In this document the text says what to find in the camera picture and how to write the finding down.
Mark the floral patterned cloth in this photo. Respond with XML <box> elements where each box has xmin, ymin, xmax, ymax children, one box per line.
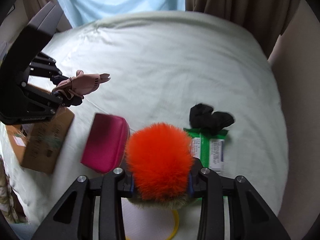
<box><xmin>0</xmin><ymin>155</ymin><xmax>28</xmax><ymax>224</ymax></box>

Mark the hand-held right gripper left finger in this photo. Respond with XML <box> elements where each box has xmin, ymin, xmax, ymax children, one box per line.
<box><xmin>39</xmin><ymin>167</ymin><xmax>136</xmax><ymax>240</ymax></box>

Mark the black sock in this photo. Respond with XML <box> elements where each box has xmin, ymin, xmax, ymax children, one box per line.
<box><xmin>189</xmin><ymin>103</ymin><xmax>235</xmax><ymax>136</ymax></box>

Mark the brown curtain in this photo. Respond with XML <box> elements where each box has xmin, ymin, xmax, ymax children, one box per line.
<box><xmin>185</xmin><ymin>0</ymin><xmax>300</xmax><ymax>58</ymax></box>

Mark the yellow ring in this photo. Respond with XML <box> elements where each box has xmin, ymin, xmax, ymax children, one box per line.
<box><xmin>125</xmin><ymin>209</ymin><xmax>179</xmax><ymax>240</ymax></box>

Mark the orange fluffy plush toy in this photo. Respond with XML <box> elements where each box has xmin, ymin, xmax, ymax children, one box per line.
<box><xmin>125</xmin><ymin>122</ymin><xmax>194</xmax><ymax>210</ymax></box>

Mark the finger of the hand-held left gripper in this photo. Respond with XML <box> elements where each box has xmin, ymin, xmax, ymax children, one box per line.
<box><xmin>29</xmin><ymin>52</ymin><xmax>70</xmax><ymax>85</ymax></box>
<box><xmin>51</xmin><ymin>91</ymin><xmax>83</xmax><ymax>108</ymax></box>

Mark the green white tissue packet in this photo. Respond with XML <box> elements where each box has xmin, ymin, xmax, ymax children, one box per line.
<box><xmin>183</xmin><ymin>127</ymin><xmax>229</xmax><ymax>176</ymax></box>

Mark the brown cardboard box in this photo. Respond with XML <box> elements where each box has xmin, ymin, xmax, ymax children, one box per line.
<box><xmin>5</xmin><ymin>83</ymin><xmax>75</xmax><ymax>175</ymax></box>

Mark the magenta zip pouch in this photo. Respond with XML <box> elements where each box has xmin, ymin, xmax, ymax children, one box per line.
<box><xmin>80</xmin><ymin>113</ymin><xmax>130</xmax><ymax>174</ymax></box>

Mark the white bed sheet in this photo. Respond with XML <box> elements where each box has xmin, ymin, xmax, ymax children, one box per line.
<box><xmin>0</xmin><ymin>11</ymin><xmax>287</xmax><ymax>240</ymax></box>

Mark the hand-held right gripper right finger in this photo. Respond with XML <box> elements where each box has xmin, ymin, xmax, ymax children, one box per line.
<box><xmin>188</xmin><ymin>158</ymin><xmax>291</xmax><ymax>240</ymax></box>

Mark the light blue sheer curtain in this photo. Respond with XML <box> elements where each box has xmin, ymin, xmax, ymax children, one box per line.
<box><xmin>53</xmin><ymin>0</ymin><xmax>187</xmax><ymax>29</ymax></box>

